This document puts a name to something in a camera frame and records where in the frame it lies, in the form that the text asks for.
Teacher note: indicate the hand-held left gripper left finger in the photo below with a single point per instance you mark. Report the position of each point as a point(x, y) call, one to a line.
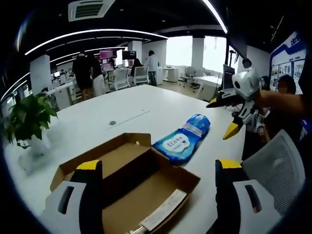
point(83, 195)

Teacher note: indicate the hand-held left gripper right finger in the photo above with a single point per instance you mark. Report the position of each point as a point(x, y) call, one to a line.
point(231, 200)

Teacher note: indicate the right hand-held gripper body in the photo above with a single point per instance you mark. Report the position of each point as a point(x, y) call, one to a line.
point(247, 85)

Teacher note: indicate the brown cardboard shoe box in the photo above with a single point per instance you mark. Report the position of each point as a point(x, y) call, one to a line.
point(136, 175)

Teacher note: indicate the blue wet wipes pack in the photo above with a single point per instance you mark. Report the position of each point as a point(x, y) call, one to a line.
point(178, 146)

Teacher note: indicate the laptop with purple screen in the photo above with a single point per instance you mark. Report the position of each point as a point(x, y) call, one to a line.
point(228, 78)

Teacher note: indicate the dark hanging panel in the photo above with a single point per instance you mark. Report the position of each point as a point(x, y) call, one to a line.
point(237, 36)

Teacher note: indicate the grey mesh office chair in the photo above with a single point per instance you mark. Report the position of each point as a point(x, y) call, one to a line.
point(278, 165)

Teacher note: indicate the small white carton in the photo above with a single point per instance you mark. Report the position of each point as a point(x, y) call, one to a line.
point(163, 209)

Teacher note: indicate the white office chair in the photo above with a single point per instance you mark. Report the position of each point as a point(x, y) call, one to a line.
point(141, 76)
point(121, 79)

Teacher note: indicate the potted green plant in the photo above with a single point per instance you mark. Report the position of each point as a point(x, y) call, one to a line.
point(29, 117)

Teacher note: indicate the purple display screen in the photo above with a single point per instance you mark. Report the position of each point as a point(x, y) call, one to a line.
point(107, 54)

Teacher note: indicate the long ceiling light strip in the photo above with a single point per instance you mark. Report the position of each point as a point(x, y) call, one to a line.
point(97, 31)

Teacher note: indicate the ceiling air conditioner vent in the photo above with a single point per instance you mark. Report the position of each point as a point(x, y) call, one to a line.
point(90, 9)

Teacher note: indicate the blue wall poster board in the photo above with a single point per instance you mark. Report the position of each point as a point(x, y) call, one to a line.
point(287, 61)

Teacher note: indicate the dark wall television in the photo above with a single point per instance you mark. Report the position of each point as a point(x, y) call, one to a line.
point(129, 55)

